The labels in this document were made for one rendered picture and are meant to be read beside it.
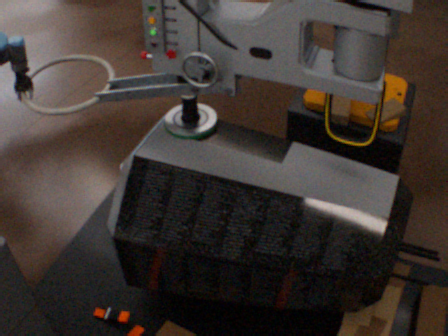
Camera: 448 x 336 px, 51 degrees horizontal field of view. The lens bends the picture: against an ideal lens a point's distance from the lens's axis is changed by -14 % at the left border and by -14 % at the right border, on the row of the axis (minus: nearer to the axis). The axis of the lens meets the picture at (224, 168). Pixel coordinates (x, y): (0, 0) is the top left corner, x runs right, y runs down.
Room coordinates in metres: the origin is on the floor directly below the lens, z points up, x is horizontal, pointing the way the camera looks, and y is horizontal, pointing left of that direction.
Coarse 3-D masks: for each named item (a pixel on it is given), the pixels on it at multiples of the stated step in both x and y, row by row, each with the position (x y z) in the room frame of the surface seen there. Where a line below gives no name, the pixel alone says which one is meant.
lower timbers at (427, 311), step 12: (396, 264) 1.52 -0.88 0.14; (432, 288) 1.34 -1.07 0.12; (444, 288) 1.33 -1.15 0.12; (420, 300) 1.28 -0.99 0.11; (432, 300) 1.26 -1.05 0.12; (444, 300) 1.25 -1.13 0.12; (420, 312) 1.20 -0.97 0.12; (432, 312) 1.19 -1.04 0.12; (444, 312) 1.17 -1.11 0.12; (420, 324) 1.13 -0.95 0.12; (432, 324) 1.11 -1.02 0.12; (444, 324) 1.10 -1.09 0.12
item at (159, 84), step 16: (112, 80) 1.98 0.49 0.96; (128, 80) 1.95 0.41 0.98; (144, 80) 1.92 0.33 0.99; (160, 80) 1.89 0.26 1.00; (176, 80) 1.86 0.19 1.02; (96, 96) 1.89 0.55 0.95; (112, 96) 1.85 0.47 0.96; (128, 96) 1.82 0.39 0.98; (144, 96) 1.79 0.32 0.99; (160, 96) 1.77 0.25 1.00
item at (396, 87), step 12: (396, 84) 2.22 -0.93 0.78; (312, 96) 2.08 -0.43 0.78; (324, 96) 2.08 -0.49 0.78; (384, 96) 2.09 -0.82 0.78; (396, 96) 2.10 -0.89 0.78; (312, 108) 2.02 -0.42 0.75; (360, 108) 1.98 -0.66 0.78; (372, 108) 1.99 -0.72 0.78; (360, 120) 1.91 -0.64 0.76; (396, 120) 1.89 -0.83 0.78
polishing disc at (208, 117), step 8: (200, 104) 1.88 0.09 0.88; (176, 112) 1.83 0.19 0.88; (200, 112) 1.82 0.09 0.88; (208, 112) 1.82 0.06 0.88; (168, 120) 1.77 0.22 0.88; (176, 120) 1.77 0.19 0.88; (200, 120) 1.77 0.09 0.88; (208, 120) 1.76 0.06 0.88; (168, 128) 1.72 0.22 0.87; (176, 128) 1.72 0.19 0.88; (184, 128) 1.72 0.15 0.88; (192, 128) 1.71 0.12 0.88; (200, 128) 1.71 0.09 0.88; (208, 128) 1.71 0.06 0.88
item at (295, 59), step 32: (224, 0) 1.82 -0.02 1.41; (288, 0) 1.59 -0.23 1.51; (320, 0) 1.51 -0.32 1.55; (224, 32) 1.62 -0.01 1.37; (256, 32) 1.58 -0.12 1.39; (288, 32) 1.54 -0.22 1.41; (384, 32) 1.42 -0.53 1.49; (224, 64) 1.62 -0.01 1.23; (256, 64) 1.58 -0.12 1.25; (288, 64) 1.54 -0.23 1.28; (320, 64) 1.56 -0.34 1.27; (352, 96) 1.45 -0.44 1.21
